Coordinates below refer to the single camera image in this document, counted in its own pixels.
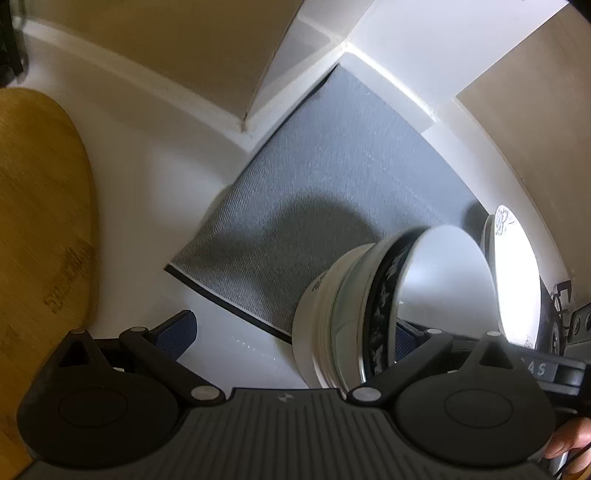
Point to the light blue bowl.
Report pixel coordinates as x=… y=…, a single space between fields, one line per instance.
x=351 y=318

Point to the wooden cutting board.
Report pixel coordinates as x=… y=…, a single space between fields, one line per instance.
x=37 y=230

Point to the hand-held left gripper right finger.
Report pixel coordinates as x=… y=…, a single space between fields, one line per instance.
x=406 y=344

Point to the person's right hand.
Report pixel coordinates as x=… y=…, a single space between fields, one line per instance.
x=572 y=438

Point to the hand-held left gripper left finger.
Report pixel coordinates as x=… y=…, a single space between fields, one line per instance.
x=178 y=334

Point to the white bowl blue pattern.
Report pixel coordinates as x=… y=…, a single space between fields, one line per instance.
x=443 y=277

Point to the cream ribbed bowl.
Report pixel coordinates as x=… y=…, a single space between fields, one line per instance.
x=311 y=332

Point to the grey dish mat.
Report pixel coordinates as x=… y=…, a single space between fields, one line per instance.
x=332 y=194

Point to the black gas stove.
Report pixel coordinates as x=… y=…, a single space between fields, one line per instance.
x=556 y=323

